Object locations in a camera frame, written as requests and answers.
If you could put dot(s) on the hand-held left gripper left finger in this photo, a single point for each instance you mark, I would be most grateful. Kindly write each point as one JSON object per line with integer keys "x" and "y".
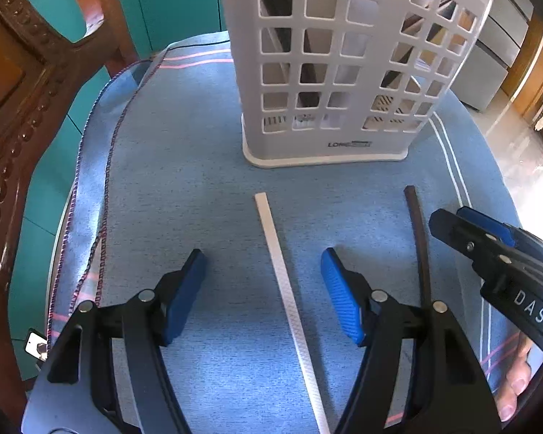
{"x": 188, "y": 298}

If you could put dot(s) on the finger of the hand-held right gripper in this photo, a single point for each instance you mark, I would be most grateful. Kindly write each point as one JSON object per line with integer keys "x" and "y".
{"x": 484, "y": 224}
{"x": 457, "y": 233}

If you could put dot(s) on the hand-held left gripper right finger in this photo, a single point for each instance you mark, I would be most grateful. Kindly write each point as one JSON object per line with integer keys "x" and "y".
{"x": 344, "y": 298}

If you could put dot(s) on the dark chopstick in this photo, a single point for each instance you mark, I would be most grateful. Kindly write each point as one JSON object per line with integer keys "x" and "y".
{"x": 414, "y": 38}
{"x": 420, "y": 244}
{"x": 271, "y": 2}

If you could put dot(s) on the white strip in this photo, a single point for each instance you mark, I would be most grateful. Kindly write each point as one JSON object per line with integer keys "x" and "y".
{"x": 285, "y": 289}

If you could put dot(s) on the white plastic utensil basket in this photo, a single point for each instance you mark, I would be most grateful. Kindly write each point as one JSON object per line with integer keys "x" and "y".
{"x": 326, "y": 159}

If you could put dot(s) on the person's right hand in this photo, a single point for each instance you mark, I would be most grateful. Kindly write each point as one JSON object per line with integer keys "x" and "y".
{"x": 520, "y": 366}

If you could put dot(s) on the blue striped cloth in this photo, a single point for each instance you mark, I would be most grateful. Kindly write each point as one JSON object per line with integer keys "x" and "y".
{"x": 185, "y": 167}

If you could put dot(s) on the grey cabinet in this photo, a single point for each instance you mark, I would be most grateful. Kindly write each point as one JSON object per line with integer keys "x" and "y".
{"x": 484, "y": 72}

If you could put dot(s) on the small white tag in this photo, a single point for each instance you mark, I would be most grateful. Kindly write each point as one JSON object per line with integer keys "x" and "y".
{"x": 34, "y": 342}

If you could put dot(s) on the wooden framed glass door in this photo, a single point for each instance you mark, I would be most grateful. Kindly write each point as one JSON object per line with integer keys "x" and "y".
{"x": 536, "y": 63}

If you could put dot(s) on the carved wooden chair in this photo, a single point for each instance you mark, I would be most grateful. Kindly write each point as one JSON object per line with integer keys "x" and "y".
{"x": 18, "y": 122}

